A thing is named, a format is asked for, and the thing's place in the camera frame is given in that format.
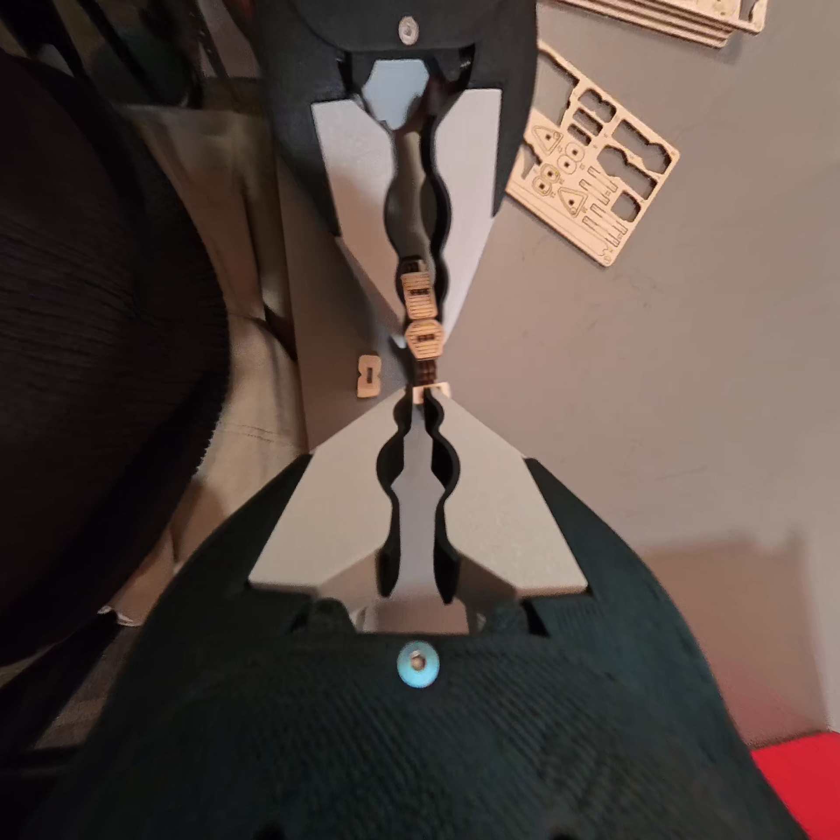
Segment person's black knit sweater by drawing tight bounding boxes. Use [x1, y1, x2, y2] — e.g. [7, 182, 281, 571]
[0, 49, 231, 657]

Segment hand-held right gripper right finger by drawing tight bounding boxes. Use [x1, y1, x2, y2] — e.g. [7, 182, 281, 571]
[422, 392, 589, 621]

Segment person's beige trousers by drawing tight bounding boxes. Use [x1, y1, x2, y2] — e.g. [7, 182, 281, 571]
[98, 105, 311, 624]

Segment wooden puzzle model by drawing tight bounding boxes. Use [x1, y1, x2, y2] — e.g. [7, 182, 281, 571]
[400, 257, 448, 388]

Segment red plastic bin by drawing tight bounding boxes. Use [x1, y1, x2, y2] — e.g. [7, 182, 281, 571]
[751, 731, 840, 840]

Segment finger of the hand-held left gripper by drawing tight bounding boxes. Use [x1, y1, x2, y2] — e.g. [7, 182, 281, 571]
[310, 94, 411, 352]
[420, 85, 503, 326]

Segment laser-cut wooden parts sheet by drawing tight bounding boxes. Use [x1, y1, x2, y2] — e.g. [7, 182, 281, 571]
[505, 41, 681, 267]

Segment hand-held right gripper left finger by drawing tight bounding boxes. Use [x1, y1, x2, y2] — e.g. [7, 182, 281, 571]
[247, 388, 413, 624]

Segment stack of wooden sheets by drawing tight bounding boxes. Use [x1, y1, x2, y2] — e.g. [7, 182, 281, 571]
[551, 0, 769, 49]

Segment grey desk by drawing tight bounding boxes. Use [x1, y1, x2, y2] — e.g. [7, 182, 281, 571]
[276, 0, 840, 756]

